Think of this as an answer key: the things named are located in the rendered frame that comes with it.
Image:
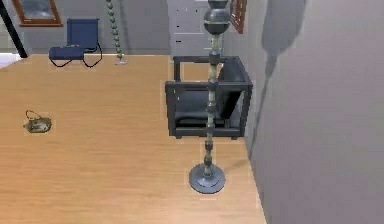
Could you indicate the blue lounge chair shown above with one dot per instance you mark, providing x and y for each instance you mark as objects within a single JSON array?
[{"x": 81, "y": 35}]

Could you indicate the grey beaded floor lamp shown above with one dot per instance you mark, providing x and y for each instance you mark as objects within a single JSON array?
[{"x": 207, "y": 180}]

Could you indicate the brown framed wall picture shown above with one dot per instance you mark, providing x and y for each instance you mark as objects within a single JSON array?
[{"x": 238, "y": 13}]

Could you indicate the black slanted beam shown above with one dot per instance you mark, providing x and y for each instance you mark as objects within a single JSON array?
[{"x": 11, "y": 31}]

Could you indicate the white chest of drawers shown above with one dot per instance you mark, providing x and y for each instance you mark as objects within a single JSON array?
[{"x": 186, "y": 30}]

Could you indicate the black armchair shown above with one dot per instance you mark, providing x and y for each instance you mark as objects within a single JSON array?
[{"x": 193, "y": 106}]

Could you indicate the green beaded floor lamp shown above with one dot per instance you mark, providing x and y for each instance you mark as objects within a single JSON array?
[{"x": 116, "y": 36}]

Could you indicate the brown framed window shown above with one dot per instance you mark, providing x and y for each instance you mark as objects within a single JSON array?
[{"x": 36, "y": 11}]

